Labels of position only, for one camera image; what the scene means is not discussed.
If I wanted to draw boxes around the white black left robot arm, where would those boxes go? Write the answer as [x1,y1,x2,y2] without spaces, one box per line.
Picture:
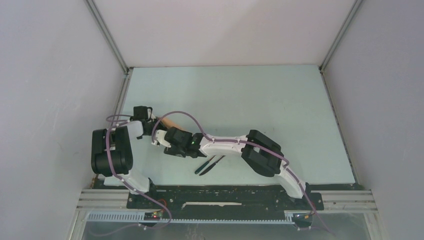
[90,106,158,208]

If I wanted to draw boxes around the peach satin napkin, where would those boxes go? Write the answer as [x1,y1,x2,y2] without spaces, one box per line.
[156,117,185,131]

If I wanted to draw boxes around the left side aluminium rail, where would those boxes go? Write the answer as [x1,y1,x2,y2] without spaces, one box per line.
[96,67,134,181]

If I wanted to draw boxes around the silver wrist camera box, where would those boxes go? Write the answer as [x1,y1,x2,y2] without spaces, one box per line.
[151,130,172,148]

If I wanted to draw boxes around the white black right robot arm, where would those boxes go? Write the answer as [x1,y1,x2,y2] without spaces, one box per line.
[154,127,311,209]

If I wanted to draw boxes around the gold spoon dark handle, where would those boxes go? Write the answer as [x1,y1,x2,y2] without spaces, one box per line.
[194,155,215,175]

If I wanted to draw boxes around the black table knife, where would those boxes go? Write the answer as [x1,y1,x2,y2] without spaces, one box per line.
[199,155,225,176]

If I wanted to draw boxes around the aluminium corner post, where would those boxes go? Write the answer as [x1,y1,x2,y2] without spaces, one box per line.
[84,0,130,75]
[319,0,365,74]

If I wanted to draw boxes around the grey slotted cable duct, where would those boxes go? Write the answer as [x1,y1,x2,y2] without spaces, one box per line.
[86,211,294,225]

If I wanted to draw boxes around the right aluminium corner post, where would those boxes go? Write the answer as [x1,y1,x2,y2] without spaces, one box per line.
[319,0,365,74]

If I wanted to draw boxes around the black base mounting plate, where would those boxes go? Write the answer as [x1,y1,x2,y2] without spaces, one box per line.
[146,185,324,212]

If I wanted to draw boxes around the aluminium front frame rail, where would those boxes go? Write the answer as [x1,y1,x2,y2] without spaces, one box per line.
[77,189,378,214]

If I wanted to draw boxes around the left aluminium corner post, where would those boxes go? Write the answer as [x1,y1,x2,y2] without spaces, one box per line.
[84,0,130,75]

